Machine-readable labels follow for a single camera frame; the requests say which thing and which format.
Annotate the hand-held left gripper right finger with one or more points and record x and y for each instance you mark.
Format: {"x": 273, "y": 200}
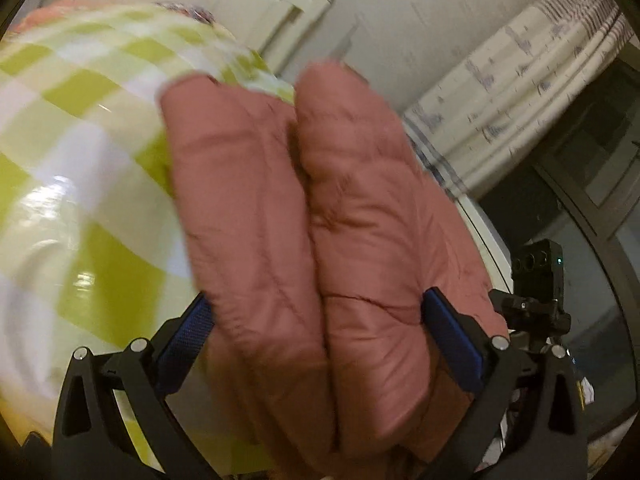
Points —
{"x": 452, "y": 335}

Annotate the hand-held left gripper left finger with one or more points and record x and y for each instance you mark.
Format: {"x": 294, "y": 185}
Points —
{"x": 186, "y": 340}

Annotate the pink quilted coat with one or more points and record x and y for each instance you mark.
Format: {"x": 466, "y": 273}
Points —
{"x": 310, "y": 240}

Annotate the dark framed glass door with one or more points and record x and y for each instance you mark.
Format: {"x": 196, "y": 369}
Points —
{"x": 590, "y": 220}

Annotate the white curtain with blue stripes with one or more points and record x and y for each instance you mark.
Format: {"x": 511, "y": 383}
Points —
{"x": 505, "y": 95}

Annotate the green checkered bed sheet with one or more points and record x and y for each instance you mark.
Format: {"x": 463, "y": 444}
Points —
{"x": 85, "y": 175}

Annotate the colourful patterned pillow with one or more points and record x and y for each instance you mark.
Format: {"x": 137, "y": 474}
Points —
{"x": 187, "y": 10}

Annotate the white wooden headboard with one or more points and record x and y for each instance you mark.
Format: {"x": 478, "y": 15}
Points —
{"x": 280, "y": 5}

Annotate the pink blanket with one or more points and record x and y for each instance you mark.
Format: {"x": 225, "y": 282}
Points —
{"x": 47, "y": 14}

